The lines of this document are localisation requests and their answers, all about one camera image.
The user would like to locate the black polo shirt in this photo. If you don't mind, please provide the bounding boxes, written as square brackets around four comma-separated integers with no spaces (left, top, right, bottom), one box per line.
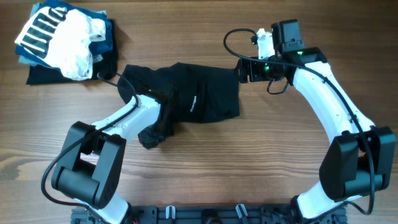
[117,63,240,125]

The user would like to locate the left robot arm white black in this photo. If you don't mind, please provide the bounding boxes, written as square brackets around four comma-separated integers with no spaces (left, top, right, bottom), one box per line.
[50,94,172,223]

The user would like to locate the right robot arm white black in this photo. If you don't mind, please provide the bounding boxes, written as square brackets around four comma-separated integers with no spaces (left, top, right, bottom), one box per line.
[238,47,396,223]

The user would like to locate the black folded garment bottom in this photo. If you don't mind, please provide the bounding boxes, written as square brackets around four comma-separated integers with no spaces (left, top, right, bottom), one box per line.
[26,20,119,85]

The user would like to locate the light grey folded garment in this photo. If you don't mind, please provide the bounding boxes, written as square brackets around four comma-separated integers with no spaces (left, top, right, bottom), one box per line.
[16,1,113,68]

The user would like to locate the blue folded shirt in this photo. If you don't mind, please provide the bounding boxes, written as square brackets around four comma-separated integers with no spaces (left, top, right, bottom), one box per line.
[15,0,113,68]

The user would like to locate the white black printed folded shirt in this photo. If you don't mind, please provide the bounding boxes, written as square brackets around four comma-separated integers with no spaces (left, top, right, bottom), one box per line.
[15,6,106,81]

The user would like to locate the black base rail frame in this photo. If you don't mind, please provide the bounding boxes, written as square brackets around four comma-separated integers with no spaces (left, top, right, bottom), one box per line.
[70,203,348,224]

